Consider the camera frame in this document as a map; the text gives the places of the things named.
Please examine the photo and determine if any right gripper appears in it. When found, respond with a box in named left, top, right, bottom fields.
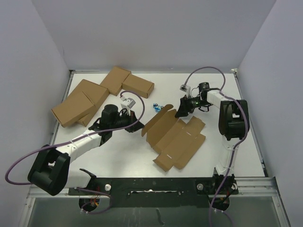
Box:
left=175, top=95, right=209, bottom=118

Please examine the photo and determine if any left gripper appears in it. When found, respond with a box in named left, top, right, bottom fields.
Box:
left=110, top=109, right=144, bottom=132

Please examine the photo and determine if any cardboard box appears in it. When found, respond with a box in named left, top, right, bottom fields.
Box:
left=100, top=66, right=131, bottom=96
left=122, top=74, right=154, bottom=99
left=142, top=104, right=206, bottom=172
left=52, top=92, right=95, bottom=128
left=66, top=79, right=109, bottom=127

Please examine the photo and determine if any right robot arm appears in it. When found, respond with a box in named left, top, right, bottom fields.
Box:
left=175, top=82, right=250, bottom=175

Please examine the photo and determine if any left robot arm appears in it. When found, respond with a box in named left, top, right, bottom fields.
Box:
left=27, top=104, right=144, bottom=196

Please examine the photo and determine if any folded cardboard box front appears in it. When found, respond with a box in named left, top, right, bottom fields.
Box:
left=52, top=92, right=95, bottom=128

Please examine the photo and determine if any blue toy police car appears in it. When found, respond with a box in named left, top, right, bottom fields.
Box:
left=152, top=103, right=163, bottom=113

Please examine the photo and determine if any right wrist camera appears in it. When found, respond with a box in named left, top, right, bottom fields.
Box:
left=180, top=84, right=192, bottom=98

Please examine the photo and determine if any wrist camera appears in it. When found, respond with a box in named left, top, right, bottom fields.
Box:
left=180, top=84, right=192, bottom=98
left=120, top=95, right=136, bottom=115

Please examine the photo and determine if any aluminium table frame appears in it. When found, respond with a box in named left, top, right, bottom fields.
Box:
left=28, top=82, right=287, bottom=227

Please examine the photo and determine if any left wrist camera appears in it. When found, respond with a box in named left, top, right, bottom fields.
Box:
left=120, top=95, right=136, bottom=115

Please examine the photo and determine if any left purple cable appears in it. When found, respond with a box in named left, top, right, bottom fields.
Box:
left=5, top=90, right=145, bottom=215

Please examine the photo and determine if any purple cable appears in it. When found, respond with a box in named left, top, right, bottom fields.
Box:
left=5, top=90, right=145, bottom=215
left=183, top=66, right=250, bottom=227

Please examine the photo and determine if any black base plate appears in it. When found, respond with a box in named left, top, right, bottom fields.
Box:
left=68, top=174, right=239, bottom=211

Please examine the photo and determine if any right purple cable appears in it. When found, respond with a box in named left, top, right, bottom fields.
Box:
left=183, top=66, right=250, bottom=227

